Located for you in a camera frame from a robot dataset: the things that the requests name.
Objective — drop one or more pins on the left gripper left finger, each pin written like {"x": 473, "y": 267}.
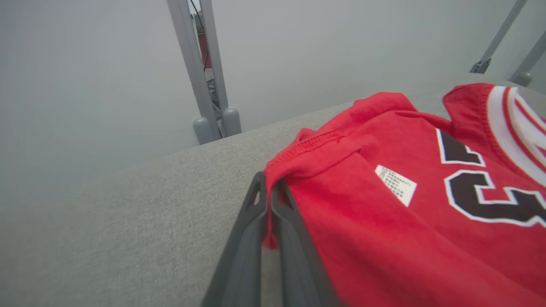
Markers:
{"x": 243, "y": 264}

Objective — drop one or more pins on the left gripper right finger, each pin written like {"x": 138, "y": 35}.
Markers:
{"x": 298, "y": 268}

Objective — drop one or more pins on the red basketball jersey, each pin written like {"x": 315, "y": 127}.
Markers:
{"x": 384, "y": 238}

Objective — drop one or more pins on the grey partition post with feet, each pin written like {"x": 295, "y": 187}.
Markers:
{"x": 190, "y": 64}

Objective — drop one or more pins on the grey metal frame bar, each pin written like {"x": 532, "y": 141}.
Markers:
{"x": 533, "y": 55}
{"x": 499, "y": 34}

